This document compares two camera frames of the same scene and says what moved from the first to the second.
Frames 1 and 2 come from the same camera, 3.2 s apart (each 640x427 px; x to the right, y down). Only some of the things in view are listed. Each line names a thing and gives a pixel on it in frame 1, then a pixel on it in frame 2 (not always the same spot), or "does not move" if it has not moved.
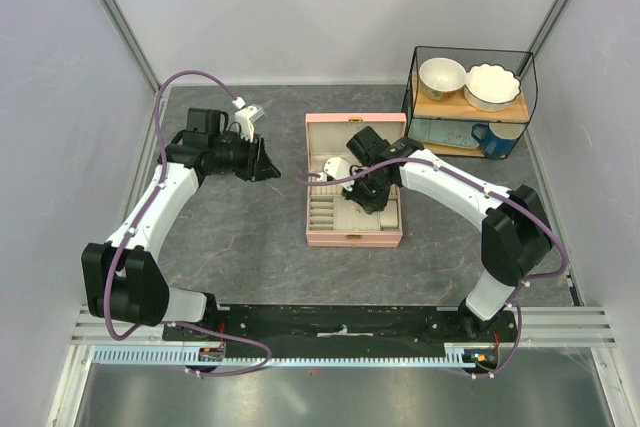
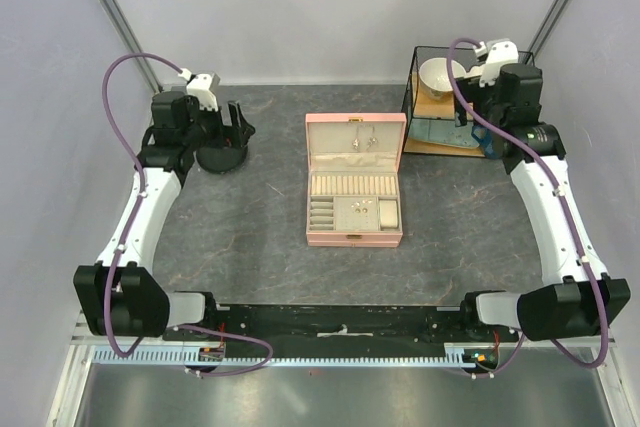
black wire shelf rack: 474,102 does not move
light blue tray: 444,132 does not move
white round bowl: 440,78 does not move
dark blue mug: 497,139 does not move
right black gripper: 369,205 -> 472,92
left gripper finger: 265,167 -> 242,130
